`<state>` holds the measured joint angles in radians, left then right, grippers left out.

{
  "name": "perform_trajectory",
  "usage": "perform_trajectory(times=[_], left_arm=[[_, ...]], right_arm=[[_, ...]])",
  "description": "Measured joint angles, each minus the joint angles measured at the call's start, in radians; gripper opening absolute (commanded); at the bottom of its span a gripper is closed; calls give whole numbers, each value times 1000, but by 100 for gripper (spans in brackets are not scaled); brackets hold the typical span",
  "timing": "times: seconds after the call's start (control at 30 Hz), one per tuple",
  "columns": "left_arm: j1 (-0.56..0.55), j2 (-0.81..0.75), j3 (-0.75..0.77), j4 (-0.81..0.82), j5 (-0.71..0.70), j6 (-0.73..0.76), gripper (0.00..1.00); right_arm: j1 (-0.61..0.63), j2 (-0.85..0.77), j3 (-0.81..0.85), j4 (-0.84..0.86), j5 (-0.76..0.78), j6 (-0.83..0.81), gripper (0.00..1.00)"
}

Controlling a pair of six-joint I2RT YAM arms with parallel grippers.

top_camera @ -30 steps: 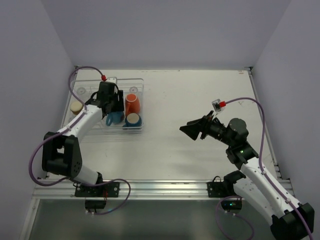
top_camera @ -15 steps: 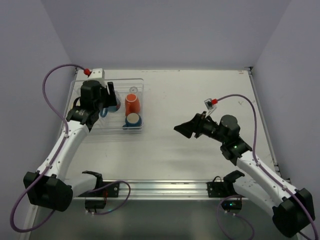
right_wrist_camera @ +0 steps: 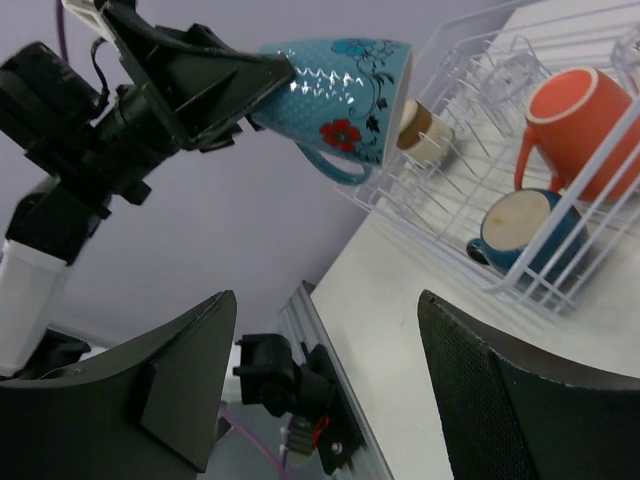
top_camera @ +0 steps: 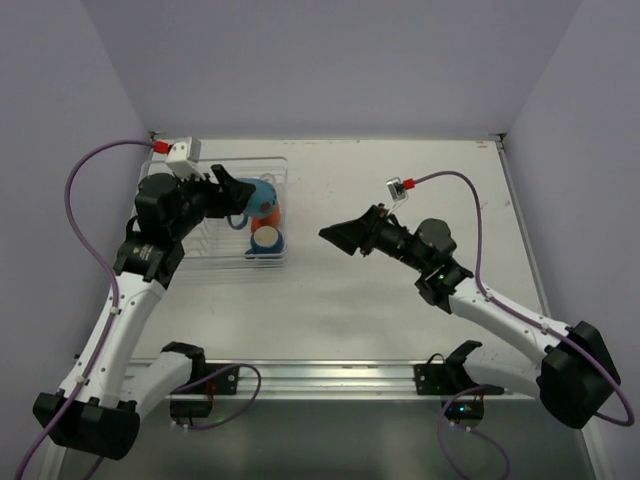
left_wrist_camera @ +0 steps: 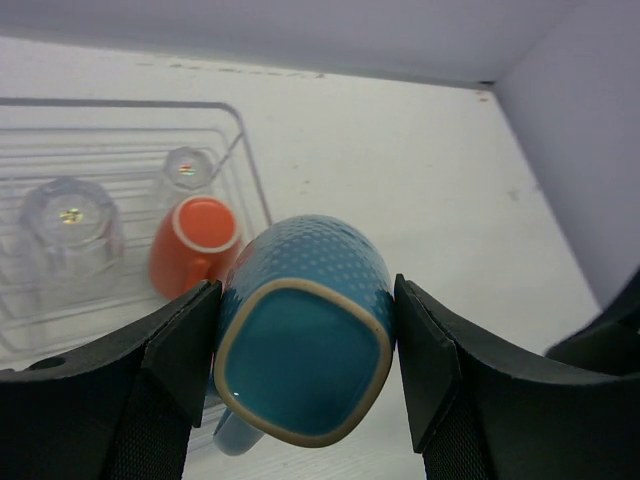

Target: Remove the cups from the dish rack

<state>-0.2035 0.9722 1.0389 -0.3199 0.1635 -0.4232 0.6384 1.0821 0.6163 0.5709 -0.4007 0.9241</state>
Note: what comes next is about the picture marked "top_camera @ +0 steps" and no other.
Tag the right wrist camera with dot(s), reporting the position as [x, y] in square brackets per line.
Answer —
[398, 189]

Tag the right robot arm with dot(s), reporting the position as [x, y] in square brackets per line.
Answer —
[568, 368]

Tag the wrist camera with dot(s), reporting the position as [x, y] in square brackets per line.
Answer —
[183, 157]
[398, 189]

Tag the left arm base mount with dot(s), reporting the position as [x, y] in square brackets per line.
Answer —
[195, 400]

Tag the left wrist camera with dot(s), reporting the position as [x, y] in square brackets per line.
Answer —
[183, 157]

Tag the dark blue squat mug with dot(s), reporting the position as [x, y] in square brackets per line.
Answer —
[265, 241]

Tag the light blue floral mug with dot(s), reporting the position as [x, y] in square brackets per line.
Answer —
[260, 205]

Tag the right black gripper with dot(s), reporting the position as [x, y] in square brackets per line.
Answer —
[373, 230]

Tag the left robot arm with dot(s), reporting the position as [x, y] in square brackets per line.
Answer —
[96, 409]

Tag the aluminium mounting rail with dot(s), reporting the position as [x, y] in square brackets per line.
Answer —
[373, 380]

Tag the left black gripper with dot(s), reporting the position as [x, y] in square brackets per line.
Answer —
[213, 194]

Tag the orange mug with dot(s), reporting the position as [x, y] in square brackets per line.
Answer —
[272, 220]

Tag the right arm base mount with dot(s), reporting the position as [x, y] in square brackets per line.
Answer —
[445, 376]

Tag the white wire dish rack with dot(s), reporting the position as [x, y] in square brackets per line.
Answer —
[225, 244]

